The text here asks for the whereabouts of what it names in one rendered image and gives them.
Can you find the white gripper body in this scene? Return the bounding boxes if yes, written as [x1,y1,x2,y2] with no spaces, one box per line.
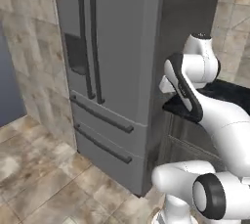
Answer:
[158,74,179,95]

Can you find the grey wide fridge door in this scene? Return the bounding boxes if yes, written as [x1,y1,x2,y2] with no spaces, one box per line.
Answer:
[83,0,164,127]

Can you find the dark grey counter cabinet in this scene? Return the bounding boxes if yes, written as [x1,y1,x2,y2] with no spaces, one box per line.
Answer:
[157,110,229,174]

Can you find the grey fridge drawer front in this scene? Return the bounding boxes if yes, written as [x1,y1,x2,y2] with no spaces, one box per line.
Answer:
[69,90,148,157]
[73,120,146,198]

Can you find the grey fridge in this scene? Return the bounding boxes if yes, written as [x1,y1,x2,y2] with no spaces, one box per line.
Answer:
[51,0,226,199]

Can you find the grey narrow fridge door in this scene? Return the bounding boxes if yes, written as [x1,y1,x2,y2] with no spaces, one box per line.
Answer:
[51,0,90,99]

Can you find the dark fridge drawer handle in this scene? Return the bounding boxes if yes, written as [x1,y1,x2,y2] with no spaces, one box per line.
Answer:
[69,94,135,135]
[73,122,134,165]

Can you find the dark vertical fridge door handle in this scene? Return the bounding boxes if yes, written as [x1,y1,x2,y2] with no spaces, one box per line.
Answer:
[88,0,106,106]
[76,0,97,101]

